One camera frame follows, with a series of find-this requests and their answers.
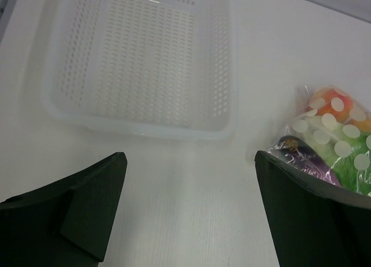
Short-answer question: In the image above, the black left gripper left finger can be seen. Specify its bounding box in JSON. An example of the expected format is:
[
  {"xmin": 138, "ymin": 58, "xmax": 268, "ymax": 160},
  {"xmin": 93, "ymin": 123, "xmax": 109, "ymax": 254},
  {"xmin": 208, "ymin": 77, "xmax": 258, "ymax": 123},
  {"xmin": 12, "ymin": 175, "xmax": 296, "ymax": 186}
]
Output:
[{"xmin": 1, "ymin": 152, "xmax": 127, "ymax": 266}]

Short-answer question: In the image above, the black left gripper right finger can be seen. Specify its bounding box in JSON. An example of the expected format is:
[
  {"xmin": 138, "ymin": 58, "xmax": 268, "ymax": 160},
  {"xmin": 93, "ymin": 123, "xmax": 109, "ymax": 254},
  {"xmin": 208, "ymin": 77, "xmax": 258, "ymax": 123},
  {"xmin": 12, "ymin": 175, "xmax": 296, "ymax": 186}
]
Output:
[{"xmin": 254, "ymin": 151, "xmax": 370, "ymax": 266}]

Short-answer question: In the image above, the purple fake eggplant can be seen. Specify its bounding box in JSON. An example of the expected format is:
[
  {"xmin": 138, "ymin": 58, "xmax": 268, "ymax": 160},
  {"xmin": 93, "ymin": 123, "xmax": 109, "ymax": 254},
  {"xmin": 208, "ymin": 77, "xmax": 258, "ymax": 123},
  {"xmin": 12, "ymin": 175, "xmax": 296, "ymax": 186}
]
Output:
[{"xmin": 268, "ymin": 135, "xmax": 342, "ymax": 188}]

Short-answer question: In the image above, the green fake lettuce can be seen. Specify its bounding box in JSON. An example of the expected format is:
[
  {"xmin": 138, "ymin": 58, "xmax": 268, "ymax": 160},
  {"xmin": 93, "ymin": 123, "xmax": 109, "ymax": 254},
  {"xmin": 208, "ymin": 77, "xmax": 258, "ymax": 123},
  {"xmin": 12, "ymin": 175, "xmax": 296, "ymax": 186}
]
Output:
[{"xmin": 303, "ymin": 116, "xmax": 370, "ymax": 196}]

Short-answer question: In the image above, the clear polka dot zip bag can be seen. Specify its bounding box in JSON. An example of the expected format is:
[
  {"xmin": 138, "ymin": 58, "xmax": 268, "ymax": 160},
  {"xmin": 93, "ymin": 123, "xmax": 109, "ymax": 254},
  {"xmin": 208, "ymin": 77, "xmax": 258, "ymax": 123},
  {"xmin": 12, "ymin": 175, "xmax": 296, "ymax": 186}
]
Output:
[{"xmin": 267, "ymin": 86, "xmax": 370, "ymax": 196}]

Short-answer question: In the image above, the yellow orange fake fruit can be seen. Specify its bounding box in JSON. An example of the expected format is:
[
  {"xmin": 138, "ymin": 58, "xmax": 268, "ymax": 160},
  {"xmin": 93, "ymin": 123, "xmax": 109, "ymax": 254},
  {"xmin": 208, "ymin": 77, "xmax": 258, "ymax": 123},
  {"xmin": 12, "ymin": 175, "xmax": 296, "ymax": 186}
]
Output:
[{"xmin": 348, "ymin": 117, "xmax": 371, "ymax": 133}]

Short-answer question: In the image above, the orange red fake peach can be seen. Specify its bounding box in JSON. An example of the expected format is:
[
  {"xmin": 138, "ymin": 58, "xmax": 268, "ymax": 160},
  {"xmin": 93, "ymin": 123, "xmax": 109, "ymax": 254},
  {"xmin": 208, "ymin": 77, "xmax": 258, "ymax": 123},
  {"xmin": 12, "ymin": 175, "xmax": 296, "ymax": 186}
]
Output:
[{"xmin": 309, "ymin": 87, "xmax": 356, "ymax": 123}]

